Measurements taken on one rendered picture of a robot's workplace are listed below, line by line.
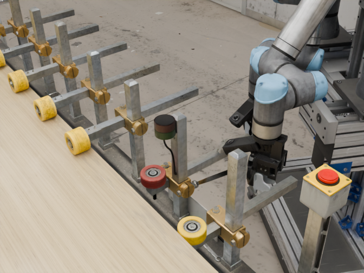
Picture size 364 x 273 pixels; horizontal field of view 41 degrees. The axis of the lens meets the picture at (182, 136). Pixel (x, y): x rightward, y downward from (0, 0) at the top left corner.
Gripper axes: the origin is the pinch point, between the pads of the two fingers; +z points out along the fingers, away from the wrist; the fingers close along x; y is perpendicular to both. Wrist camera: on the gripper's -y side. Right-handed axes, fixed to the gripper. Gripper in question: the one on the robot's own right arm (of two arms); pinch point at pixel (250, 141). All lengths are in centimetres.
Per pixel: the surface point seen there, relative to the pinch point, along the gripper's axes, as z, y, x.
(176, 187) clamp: -3.2, -37.4, -5.8
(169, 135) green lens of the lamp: -25.0, -40.2, -7.0
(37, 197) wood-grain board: -7, -75, 13
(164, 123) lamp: -28.6, -40.6, -5.5
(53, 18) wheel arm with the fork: -12, -17, 123
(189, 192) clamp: -1.6, -34.7, -8.5
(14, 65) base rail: 13, -37, 136
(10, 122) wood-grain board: -7, -67, 55
